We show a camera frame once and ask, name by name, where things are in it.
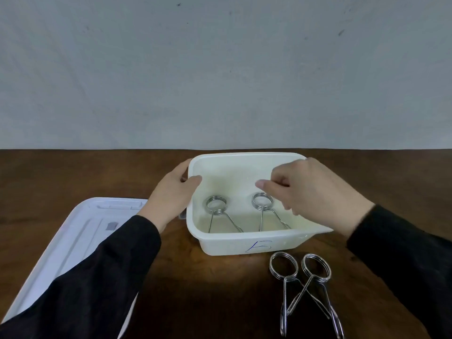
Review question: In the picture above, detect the person's left forearm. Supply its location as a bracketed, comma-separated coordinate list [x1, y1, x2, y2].
[0, 215, 162, 339]

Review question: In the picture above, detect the metal spring clip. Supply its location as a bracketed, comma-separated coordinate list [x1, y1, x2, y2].
[251, 192, 292, 231]
[205, 195, 245, 234]
[269, 251, 332, 338]
[286, 253, 345, 339]

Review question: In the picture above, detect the person's right hand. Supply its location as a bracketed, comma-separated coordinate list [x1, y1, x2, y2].
[255, 157, 375, 239]

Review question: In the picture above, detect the person's left hand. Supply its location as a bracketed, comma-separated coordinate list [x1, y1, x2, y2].
[137, 159, 202, 234]

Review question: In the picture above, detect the person's right forearm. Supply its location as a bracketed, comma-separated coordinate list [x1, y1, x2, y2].
[346, 205, 452, 339]

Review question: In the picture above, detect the white plastic bin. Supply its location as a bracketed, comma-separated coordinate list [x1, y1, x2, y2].
[179, 152, 334, 257]

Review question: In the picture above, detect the white plastic lid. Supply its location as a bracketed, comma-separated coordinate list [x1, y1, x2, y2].
[2, 198, 149, 339]

